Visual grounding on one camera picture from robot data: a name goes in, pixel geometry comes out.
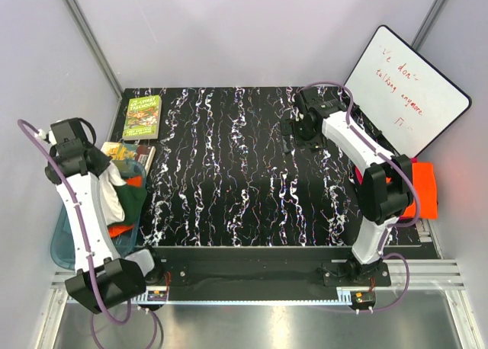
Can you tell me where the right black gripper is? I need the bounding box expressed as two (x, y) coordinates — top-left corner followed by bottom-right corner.
(280, 117), (328, 155)

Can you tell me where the white and green t-shirt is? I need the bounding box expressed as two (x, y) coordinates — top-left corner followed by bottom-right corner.
(98, 162), (147, 226)

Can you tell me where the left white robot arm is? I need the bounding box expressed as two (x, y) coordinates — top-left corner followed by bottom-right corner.
(45, 118), (165, 314)

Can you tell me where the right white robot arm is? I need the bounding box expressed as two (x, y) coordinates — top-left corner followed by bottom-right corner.
(281, 83), (419, 286)

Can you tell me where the white dry-erase board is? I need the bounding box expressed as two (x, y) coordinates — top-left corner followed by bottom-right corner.
(345, 25), (472, 158)

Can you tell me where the folded orange t-shirt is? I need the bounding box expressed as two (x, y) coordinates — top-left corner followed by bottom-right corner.
(388, 162), (439, 220)

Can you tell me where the Brideshead Revisited paperback book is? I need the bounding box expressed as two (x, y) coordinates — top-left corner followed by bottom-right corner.
(101, 142), (156, 174)

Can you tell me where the green treehouse paperback book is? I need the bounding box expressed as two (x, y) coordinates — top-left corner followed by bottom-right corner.
(122, 95), (162, 141)

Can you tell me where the orange t-shirt in bin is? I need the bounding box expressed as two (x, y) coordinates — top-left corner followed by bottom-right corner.
(108, 176), (143, 239)

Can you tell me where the teal plastic bin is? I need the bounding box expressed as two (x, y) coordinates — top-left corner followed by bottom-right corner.
(50, 159), (147, 271)

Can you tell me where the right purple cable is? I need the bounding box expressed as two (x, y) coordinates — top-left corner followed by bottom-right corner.
(304, 80), (420, 314)

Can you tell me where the aluminium frame rail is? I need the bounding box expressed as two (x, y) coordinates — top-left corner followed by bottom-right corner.
(49, 259), (467, 306)

